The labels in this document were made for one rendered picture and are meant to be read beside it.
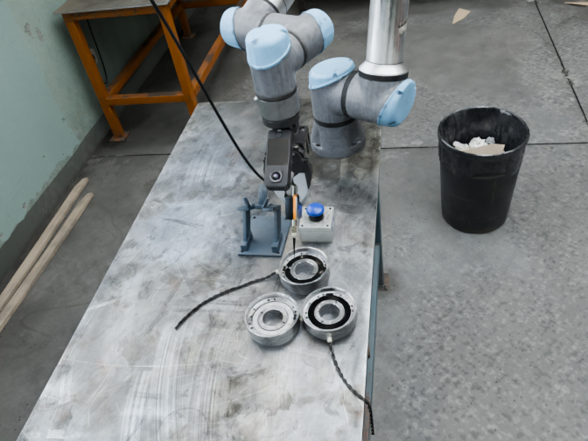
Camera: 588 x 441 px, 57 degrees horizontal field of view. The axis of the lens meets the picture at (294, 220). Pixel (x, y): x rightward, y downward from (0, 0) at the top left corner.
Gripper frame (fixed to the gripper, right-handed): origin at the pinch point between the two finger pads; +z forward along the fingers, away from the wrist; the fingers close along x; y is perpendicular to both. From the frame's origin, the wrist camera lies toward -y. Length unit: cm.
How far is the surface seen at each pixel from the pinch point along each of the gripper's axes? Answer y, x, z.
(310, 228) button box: 1.3, -2.1, 8.9
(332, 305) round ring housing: -17.7, -9.7, 10.8
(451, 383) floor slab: 18, -36, 93
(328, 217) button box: 4.9, -5.7, 8.7
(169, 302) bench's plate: -18.0, 25.3, 13.0
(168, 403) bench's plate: -40.1, 16.7, 13.0
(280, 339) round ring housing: -26.6, -1.3, 10.5
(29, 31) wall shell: 142, 164, 18
